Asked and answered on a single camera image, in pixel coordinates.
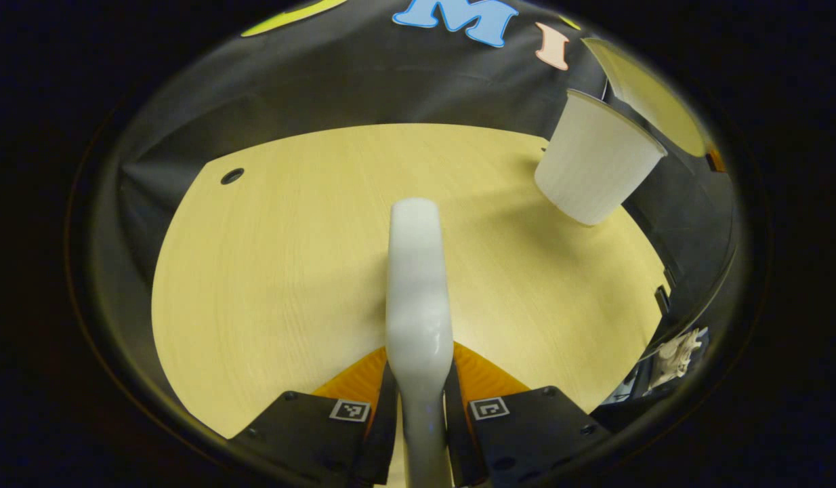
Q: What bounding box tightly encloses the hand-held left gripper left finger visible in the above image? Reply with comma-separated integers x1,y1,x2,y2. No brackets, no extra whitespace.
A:
228,347,398,488

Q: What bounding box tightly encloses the pale wooden board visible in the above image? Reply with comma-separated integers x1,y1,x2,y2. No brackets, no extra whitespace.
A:
583,37,707,158

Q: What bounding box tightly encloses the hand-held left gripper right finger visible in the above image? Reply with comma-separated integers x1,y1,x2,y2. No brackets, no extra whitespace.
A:
445,342,612,488

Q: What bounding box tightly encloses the wooden desktop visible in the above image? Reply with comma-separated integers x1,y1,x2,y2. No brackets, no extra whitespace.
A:
151,123,673,488

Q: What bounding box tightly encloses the small grey broom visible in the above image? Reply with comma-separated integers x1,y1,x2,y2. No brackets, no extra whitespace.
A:
385,197,455,488

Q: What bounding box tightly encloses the white crumpled cloth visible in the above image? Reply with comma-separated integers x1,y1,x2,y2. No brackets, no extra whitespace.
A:
645,327,709,394

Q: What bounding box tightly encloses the white ribbed garbage bin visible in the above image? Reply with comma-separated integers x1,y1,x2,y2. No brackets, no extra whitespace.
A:
534,89,669,227

